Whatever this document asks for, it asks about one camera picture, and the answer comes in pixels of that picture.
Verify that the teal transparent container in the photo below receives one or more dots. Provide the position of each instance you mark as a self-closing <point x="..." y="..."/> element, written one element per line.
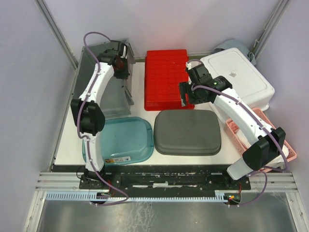
<point x="122" y="141"/>

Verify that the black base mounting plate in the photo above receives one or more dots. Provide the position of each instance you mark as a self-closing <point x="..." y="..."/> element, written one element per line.
<point x="201" y="178"/>

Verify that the large white plastic tub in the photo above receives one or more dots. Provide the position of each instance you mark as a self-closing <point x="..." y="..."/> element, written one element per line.
<point x="247" y="81"/>

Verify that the dark grey plastic tray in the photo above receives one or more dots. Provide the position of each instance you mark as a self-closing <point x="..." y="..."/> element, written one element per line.
<point x="187" y="133"/>

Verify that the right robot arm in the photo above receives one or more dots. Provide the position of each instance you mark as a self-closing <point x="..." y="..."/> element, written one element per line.
<point x="266" y="142"/>

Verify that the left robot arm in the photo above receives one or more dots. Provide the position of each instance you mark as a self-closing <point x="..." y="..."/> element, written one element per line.
<point x="88" y="117"/>

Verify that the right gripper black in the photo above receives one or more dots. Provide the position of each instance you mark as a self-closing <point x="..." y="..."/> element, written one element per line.
<point x="185" y="87"/>

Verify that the white folded towel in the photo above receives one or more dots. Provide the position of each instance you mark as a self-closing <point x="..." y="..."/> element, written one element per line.
<point x="275" y="161"/>

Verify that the aluminium frame rail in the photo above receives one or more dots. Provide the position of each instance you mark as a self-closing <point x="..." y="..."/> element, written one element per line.
<point x="50" y="181"/>

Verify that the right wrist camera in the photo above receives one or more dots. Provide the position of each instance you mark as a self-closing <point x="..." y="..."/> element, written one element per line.
<point x="192" y="63"/>

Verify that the pink plastic basket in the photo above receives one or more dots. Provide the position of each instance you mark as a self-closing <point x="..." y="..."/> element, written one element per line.
<point x="241" y="148"/>

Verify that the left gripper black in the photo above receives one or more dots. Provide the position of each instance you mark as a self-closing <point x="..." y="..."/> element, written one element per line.
<point x="124" y="75"/>

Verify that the red plastic bin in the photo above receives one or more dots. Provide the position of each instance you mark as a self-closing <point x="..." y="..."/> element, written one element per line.
<point x="164" y="70"/>

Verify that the blue denim cloth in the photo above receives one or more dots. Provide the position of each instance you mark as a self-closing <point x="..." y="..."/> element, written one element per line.
<point x="234" y="43"/>

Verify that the grey plastic storage bin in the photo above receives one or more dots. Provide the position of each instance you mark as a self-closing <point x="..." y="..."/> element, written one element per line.
<point x="117" y="99"/>

